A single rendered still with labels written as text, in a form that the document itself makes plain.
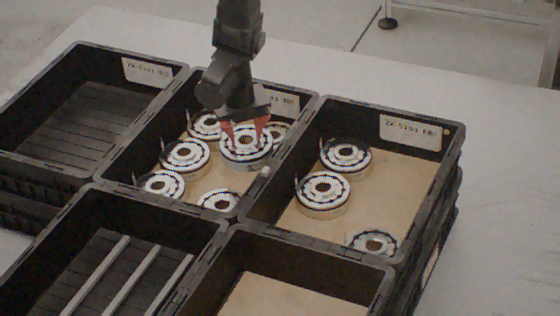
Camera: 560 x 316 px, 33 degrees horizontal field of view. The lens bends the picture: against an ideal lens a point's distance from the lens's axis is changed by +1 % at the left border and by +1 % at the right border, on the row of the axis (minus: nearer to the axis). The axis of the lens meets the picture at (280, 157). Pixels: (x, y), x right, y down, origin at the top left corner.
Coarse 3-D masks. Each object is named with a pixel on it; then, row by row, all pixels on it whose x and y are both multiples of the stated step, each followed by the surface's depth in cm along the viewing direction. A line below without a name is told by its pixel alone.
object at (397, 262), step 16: (336, 96) 186; (400, 112) 181; (416, 112) 180; (304, 128) 179; (464, 128) 176; (288, 144) 175; (448, 160) 169; (272, 176) 169; (256, 192) 166; (432, 192) 163; (256, 224) 159; (416, 224) 157; (304, 240) 156; (320, 240) 155; (368, 256) 152; (384, 256) 152; (400, 256) 151
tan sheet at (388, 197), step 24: (312, 168) 185; (384, 168) 184; (408, 168) 183; (432, 168) 183; (360, 192) 179; (384, 192) 178; (408, 192) 178; (288, 216) 175; (360, 216) 174; (384, 216) 173; (408, 216) 173; (336, 240) 169
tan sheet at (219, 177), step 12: (204, 108) 203; (252, 120) 198; (216, 156) 190; (156, 168) 188; (216, 168) 187; (228, 168) 187; (204, 180) 184; (216, 180) 184; (228, 180) 184; (240, 180) 184; (252, 180) 183; (192, 192) 182; (204, 192) 182
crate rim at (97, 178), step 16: (256, 80) 192; (144, 128) 183; (128, 144) 179; (112, 160) 176; (272, 160) 172; (96, 176) 172; (256, 176) 169; (144, 192) 168; (192, 208) 163; (208, 208) 163; (240, 208) 163
